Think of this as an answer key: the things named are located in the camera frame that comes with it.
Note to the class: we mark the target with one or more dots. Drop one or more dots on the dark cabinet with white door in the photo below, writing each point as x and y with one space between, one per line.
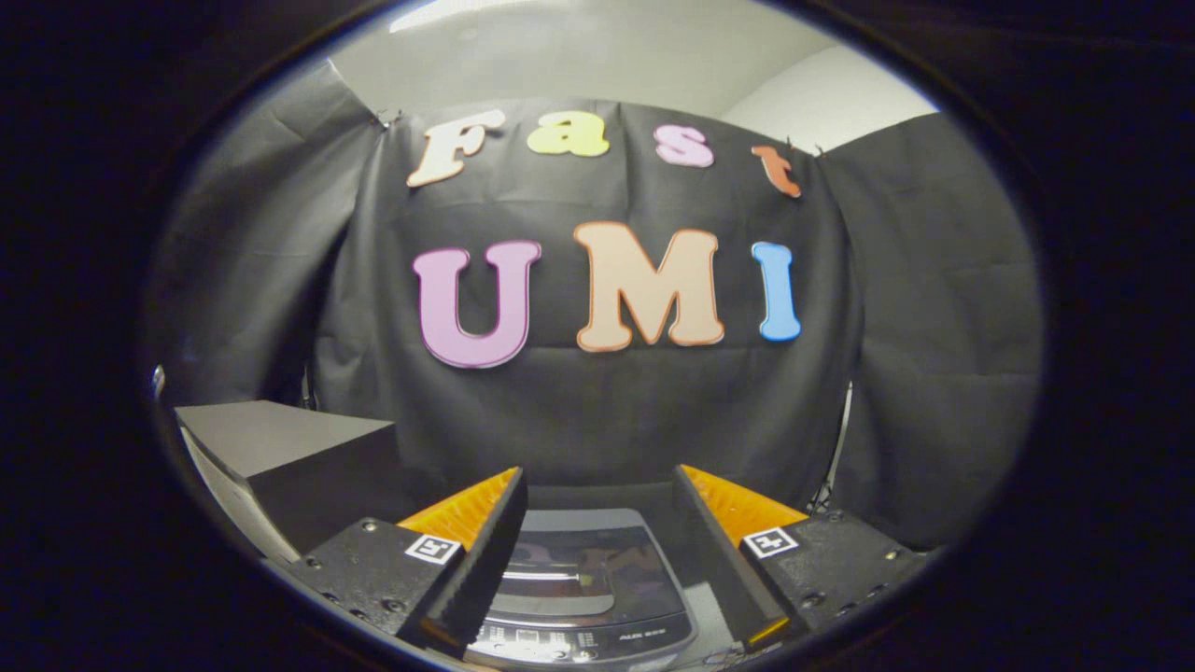
280 439

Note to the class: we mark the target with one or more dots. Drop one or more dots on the grey washing machine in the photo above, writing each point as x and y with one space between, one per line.
635 638

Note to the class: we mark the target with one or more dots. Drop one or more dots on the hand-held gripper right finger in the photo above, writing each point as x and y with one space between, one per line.
719 551

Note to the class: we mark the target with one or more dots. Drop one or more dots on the dark transparent washing machine lid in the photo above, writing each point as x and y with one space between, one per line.
588 569

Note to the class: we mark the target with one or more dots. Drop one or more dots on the black light stand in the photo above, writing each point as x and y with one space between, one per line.
837 448

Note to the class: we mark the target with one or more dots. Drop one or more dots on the black backdrop cloth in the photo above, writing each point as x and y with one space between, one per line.
597 420

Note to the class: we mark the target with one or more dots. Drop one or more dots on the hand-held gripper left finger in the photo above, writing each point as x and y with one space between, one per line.
485 560

